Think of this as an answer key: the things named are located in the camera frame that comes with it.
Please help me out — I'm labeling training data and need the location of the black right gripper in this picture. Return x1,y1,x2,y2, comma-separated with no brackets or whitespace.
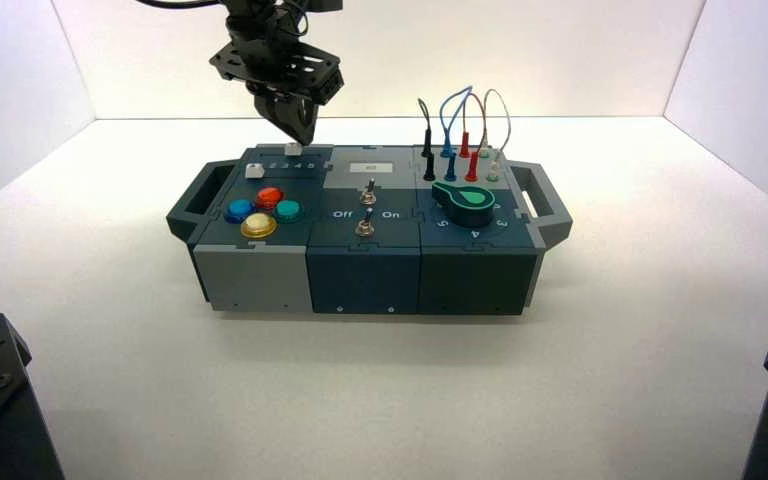
209,13,346,146

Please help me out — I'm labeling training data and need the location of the red push button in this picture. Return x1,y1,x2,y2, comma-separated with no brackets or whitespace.
254,186,286,212

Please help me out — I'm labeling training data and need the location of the green push button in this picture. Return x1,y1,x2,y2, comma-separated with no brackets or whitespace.
273,199,304,224

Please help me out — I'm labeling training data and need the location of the blue push button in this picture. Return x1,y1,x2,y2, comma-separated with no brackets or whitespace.
224,198,257,224

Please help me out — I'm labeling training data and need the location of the yellow push button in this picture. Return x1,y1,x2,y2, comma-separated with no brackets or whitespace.
240,213,279,240

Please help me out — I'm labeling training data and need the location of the dark teal control box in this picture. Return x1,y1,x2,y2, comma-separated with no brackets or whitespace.
165,142,574,317

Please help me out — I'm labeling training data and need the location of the green rotary dial knob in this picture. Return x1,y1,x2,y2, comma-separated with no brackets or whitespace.
431,182,497,229

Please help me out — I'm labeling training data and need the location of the black jumper cable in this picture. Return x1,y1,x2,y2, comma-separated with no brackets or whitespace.
417,97,438,182

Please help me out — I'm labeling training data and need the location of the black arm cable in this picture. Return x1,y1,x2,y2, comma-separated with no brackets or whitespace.
135,0,226,11

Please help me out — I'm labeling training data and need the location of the blue jumper cable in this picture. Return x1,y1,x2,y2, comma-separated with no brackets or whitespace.
438,85,475,183

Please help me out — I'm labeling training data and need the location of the red jumper cable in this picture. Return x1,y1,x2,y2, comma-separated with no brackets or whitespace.
460,92,488,183

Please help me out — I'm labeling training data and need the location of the white jumper cable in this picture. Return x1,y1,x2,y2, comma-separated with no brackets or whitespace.
481,88,512,184

